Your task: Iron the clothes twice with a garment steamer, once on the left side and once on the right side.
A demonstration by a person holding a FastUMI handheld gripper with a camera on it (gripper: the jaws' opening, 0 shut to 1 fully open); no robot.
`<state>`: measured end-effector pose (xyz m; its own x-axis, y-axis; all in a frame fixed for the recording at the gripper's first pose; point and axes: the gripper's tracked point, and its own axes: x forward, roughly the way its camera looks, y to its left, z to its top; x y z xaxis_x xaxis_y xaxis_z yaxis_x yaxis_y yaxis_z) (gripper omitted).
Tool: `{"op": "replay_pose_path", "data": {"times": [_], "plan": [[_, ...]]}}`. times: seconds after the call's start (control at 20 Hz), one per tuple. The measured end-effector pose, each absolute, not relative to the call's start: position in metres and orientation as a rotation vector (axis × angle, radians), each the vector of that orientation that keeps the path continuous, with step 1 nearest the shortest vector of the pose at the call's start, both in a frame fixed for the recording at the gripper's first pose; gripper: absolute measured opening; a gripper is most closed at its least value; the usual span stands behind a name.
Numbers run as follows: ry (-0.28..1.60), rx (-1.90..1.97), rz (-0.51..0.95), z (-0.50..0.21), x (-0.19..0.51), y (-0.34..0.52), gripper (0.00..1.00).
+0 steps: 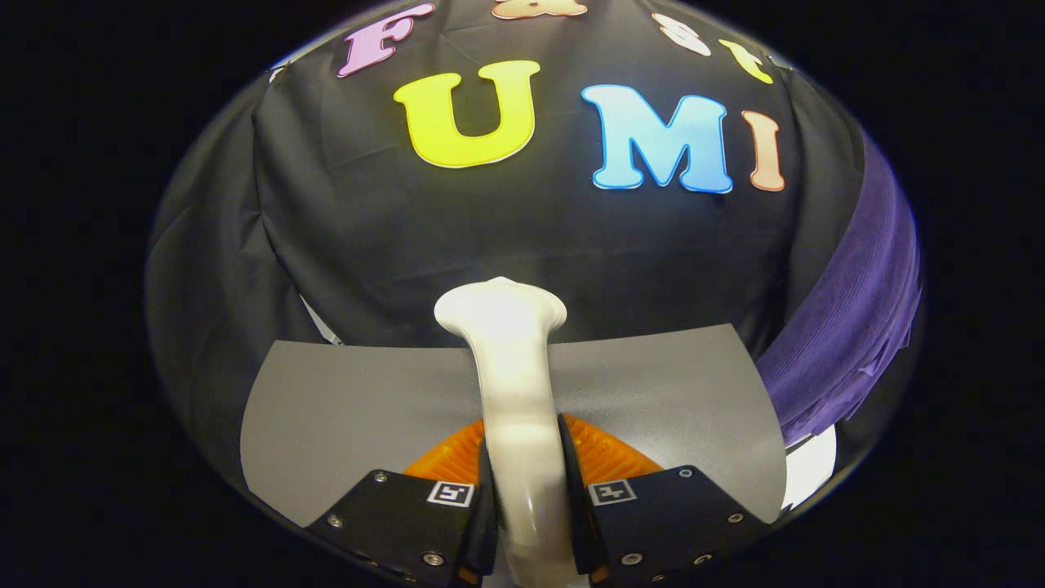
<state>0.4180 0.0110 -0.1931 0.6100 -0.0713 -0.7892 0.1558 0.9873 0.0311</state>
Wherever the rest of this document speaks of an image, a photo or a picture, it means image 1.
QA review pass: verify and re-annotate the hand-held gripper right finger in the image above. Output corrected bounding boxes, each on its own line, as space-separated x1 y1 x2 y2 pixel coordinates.
558 412 772 588

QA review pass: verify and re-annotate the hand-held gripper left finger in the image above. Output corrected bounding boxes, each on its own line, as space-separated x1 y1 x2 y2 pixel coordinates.
304 421 499 588

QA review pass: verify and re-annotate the white garment steamer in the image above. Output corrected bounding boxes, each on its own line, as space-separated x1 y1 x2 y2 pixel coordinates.
434 277 576 588

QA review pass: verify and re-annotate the white shirt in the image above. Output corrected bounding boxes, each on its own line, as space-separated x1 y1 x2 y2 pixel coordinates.
782 425 839 511

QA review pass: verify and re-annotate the purple corduroy jacket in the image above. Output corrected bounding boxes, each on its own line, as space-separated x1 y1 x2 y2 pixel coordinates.
755 135 923 448

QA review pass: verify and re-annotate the grey cabinet with dark top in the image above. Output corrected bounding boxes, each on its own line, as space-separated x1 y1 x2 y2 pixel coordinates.
240 323 788 528

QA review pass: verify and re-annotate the black backdrop cloth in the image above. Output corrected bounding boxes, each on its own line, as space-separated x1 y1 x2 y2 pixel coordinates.
253 0 866 372

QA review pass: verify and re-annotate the black quilted curtain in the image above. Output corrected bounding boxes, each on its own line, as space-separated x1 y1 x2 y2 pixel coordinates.
145 78 327 491

